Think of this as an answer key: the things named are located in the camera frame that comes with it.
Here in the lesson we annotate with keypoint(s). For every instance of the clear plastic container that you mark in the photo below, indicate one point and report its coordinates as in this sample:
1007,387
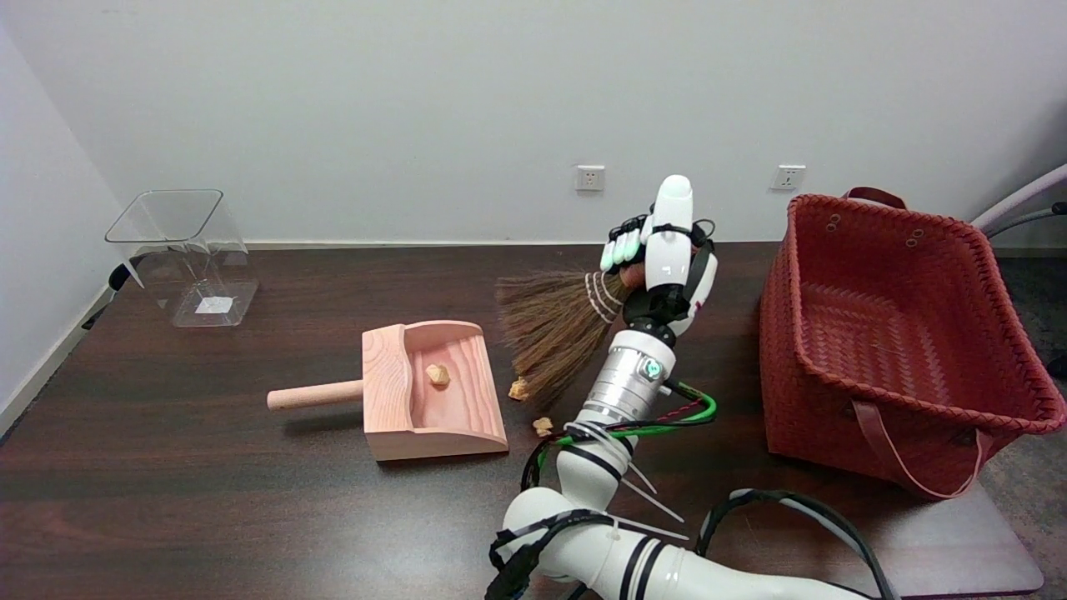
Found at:
196,258

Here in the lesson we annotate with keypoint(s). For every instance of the black table edge clamp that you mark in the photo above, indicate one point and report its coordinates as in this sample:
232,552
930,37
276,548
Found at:
121,277

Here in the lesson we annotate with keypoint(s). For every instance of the wooden dustpan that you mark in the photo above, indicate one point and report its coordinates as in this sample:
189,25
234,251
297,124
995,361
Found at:
450,408

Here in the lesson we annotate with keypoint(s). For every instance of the grey office chair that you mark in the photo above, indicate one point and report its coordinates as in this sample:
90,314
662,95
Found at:
1021,196

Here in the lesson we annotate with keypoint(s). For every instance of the red woven basket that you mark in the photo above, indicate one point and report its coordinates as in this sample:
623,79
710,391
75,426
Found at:
900,350

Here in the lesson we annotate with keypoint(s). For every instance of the brown straw hand broom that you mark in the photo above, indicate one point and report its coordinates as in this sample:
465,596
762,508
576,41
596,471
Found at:
550,325

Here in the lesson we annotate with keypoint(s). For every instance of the tan paper ball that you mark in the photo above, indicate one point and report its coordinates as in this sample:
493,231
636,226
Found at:
543,427
437,375
519,388

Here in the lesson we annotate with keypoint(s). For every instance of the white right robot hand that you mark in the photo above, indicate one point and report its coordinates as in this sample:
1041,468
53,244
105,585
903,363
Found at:
671,250

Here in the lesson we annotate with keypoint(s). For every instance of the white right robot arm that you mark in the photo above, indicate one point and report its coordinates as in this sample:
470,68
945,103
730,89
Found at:
621,383

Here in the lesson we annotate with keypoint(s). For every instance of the grey flat board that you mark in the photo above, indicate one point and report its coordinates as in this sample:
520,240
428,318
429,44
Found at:
959,542

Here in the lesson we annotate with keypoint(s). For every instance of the white wall socket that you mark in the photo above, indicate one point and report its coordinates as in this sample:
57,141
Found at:
589,178
788,177

